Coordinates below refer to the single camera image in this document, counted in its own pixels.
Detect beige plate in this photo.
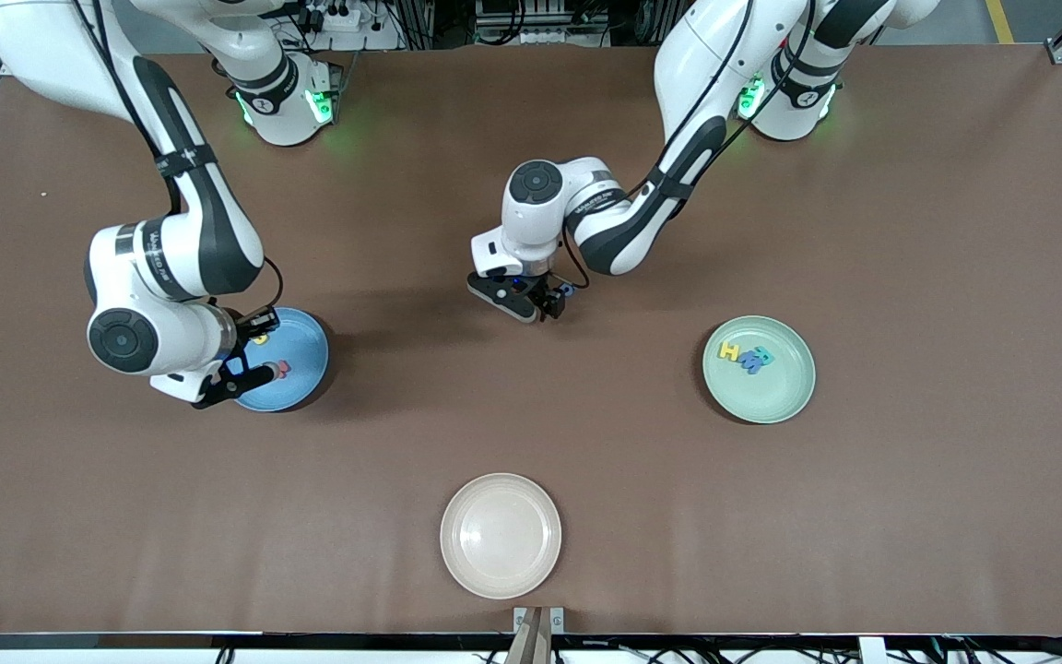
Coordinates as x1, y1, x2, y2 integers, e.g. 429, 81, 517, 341
440, 473, 562, 600

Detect white power strip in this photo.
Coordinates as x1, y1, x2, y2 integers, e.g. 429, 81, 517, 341
296, 0, 371, 33

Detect blue plate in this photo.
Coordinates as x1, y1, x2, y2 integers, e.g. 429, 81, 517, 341
222, 307, 331, 413

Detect pale green plate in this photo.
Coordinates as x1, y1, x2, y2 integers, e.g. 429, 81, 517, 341
702, 315, 817, 425

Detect black cable bundle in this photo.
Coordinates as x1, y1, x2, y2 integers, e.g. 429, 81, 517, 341
932, 616, 1062, 664

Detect metal table edge bracket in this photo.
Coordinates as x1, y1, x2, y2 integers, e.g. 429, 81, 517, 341
513, 606, 565, 637

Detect metal rack device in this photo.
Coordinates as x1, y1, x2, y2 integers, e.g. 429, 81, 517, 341
474, 0, 592, 47

